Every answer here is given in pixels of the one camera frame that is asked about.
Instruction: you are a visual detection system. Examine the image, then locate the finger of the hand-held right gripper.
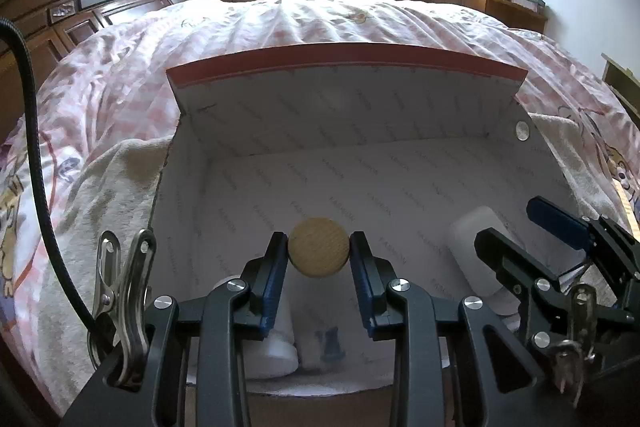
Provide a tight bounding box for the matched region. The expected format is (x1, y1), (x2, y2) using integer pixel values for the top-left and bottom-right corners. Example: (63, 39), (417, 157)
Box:
(526, 196), (640, 280)
(472, 227), (568, 304)

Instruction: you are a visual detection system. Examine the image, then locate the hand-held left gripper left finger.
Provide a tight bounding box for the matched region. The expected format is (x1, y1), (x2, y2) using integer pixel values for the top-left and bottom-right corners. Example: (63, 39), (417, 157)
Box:
(60, 232), (291, 427)

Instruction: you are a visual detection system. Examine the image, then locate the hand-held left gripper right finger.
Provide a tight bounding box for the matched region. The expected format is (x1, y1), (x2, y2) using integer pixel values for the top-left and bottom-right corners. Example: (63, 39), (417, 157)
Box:
(348, 231), (546, 427)

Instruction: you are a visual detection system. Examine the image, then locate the white plastic bottle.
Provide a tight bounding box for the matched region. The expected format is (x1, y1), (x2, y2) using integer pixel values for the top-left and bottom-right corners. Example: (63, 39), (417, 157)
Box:
(215, 277), (301, 380)

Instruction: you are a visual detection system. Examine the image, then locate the round wooden ball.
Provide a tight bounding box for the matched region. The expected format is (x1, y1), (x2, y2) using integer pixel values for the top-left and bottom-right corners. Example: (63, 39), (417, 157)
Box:
(287, 217), (350, 278)

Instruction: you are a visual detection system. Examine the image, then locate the red cardboard box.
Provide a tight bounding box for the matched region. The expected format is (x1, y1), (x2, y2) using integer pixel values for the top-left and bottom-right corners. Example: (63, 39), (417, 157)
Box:
(150, 42), (621, 400)

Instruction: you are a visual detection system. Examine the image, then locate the flat wooden stick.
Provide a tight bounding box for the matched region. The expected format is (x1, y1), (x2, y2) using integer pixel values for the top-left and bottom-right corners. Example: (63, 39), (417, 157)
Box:
(612, 179), (640, 238)

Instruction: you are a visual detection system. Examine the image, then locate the beige wooden shelf unit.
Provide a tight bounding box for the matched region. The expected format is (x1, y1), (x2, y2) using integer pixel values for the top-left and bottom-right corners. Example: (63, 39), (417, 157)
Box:
(600, 53), (640, 128)

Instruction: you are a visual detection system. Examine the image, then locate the metal spring clip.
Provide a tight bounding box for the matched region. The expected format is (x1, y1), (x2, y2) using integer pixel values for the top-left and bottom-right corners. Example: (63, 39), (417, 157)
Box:
(89, 229), (157, 390)

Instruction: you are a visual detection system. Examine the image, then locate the dark wooden headboard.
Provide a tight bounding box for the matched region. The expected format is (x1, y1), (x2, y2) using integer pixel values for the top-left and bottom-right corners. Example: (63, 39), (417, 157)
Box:
(0, 0), (173, 138)

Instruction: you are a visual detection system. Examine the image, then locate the black cable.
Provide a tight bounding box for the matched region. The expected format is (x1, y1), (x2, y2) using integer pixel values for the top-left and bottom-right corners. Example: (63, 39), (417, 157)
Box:
(0, 19), (101, 333)

